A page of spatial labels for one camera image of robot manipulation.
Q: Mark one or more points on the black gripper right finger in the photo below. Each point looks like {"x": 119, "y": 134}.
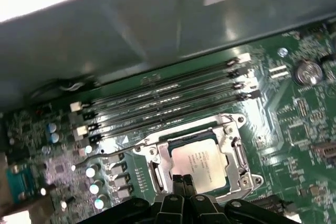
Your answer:
{"x": 200, "y": 209}

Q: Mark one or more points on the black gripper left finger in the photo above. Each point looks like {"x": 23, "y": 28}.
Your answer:
{"x": 172, "y": 209}

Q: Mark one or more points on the CPU with silver top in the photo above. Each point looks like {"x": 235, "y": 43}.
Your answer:
{"x": 199, "y": 161}

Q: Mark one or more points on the metal socket cover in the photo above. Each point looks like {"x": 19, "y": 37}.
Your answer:
{"x": 165, "y": 161}

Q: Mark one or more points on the CPU socket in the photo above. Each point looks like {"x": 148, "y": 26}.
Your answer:
{"x": 144, "y": 155}

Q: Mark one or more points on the RAM slot black clips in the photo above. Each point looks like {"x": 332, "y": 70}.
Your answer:
{"x": 242, "y": 72}
{"x": 253, "y": 95}

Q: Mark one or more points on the grey inductor block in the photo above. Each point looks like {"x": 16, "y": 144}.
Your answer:
{"x": 119, "y": 170}
{"x": 124, "y": 192}
{"x": 122, "y": 181}
{"x": 116, "y": 159}

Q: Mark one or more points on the silver capacitor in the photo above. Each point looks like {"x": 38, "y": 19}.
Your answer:
{"x": 99, "y": 203}
{"x": 90, "y": 172}
{"x": 88, "y": 149}
{"x": 94, "y": 188}

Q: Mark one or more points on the black board connector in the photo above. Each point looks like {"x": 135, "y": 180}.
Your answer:
{"x": 325, "y": 151}
{"x": 279, "y": 204}

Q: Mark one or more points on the green motherboard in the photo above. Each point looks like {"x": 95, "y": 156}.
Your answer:
{"x": 288, "y": 155}

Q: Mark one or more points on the blue-topped capacitor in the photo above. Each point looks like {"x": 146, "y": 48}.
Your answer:
{"x": 55, "y": 138}
{"x": 52, "y": 127}

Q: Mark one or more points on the teal port connector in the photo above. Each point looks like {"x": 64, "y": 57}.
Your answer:
{"x": 18, "y": 184}

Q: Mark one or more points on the white board header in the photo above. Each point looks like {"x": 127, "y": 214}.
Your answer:
{"x": 278, "y": 71}

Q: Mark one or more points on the silver coin battery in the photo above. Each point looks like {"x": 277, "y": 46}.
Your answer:
{"x": 308, "y": 73}

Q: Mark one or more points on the silver board screw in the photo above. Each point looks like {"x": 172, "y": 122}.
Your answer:
{"x": 282, "y": 52}

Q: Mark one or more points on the black PC case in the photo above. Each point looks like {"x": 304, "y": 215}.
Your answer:
{"x": 118, "y": 32}

